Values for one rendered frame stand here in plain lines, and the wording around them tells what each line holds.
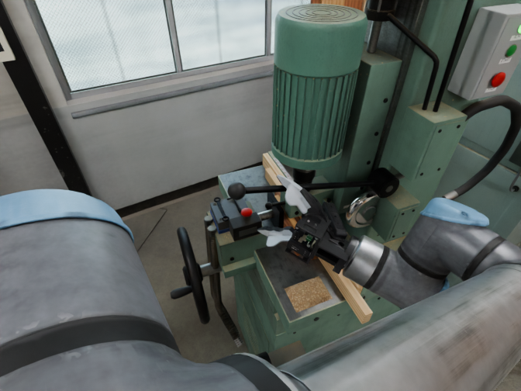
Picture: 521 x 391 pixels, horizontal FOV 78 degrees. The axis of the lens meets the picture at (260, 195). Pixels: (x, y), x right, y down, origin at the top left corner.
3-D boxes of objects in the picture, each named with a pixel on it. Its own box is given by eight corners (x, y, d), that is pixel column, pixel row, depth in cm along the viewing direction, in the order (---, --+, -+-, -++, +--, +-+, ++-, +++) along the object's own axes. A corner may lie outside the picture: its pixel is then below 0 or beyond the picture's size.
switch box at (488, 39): (446, 90, 70) (478, 6, 60) (479, 83, 73) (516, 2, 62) (469, 101, 66) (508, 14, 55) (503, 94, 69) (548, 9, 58)
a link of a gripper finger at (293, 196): (279, 178, 59) (305, 219, 60) (291, 167, 64) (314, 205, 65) (267, 185, 61) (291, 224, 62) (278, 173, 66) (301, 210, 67)
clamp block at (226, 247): (208, 231, 99) (205, 210, 93) (250, 219, 103) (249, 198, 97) (222, 268, 89) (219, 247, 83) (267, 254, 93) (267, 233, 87)
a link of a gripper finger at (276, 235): (247, 239, 69) (285, 238, 64) (260, 226, 74) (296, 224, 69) (252, 251, 70) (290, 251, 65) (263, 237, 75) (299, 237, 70)
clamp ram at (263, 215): (249, 219, 98) (248, 197, 92) (270, 212, 100) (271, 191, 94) (259, 240, 92) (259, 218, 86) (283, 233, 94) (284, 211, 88)
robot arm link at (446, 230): (512, 227, 52) (467, 284, 57) (446, 191, 59) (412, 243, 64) (495, 231, 46) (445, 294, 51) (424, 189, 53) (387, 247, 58)
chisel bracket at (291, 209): (278, 207, 96) (280, 185, 90) (319, 195, 100) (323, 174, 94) (289, 223, 91) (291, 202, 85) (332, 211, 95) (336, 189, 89)
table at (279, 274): (193, 193, 117) (191, 181, 113) (270, 174, 126) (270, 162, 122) (251, 351, 75) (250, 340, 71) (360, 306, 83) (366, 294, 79)
